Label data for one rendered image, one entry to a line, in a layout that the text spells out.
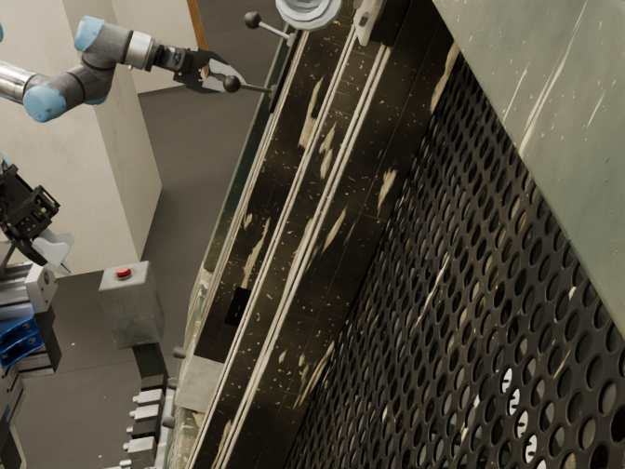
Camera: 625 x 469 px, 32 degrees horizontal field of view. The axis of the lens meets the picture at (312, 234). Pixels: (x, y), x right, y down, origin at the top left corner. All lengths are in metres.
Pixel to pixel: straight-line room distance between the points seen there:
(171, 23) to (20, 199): 5.55
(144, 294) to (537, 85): 2.20
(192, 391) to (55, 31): 2.72
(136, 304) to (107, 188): 2.18
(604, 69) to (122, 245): 4.54
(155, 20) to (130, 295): 4.79
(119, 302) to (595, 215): 2.33
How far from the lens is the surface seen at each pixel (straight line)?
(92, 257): 5.05
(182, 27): 7.38
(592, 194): 0.48
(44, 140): 4.85
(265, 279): 1.51
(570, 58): 0.56
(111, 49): 2.30
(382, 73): 1.15
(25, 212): 1.87
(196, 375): 2.17
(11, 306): 2.79
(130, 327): 2.78
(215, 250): 2.72
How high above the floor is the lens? 2.11
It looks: 26 degrees down
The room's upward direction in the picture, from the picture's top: 12 degrees counter-clockwise
